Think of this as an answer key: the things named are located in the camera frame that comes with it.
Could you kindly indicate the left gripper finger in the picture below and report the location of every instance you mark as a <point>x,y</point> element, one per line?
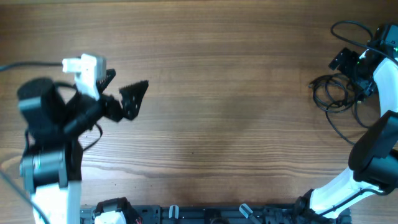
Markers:
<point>132,97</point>
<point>102,84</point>

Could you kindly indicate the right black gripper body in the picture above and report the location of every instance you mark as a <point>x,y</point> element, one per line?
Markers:
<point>349,64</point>

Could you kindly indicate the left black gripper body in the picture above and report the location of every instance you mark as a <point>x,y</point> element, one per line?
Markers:
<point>109,108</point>

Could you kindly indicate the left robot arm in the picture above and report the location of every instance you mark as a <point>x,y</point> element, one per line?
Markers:
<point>51,166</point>

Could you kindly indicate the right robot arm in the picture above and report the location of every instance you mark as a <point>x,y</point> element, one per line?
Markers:
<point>372,163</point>

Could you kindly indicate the left white rail clip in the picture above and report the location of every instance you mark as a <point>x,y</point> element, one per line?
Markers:
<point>174,212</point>

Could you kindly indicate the white rail clip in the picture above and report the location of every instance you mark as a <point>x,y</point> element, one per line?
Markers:
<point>174,212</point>
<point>245,210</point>

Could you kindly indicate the right white rail clip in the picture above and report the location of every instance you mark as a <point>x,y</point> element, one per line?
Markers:
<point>245,210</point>

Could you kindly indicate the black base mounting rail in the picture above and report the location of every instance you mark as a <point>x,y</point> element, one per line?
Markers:
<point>155,214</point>

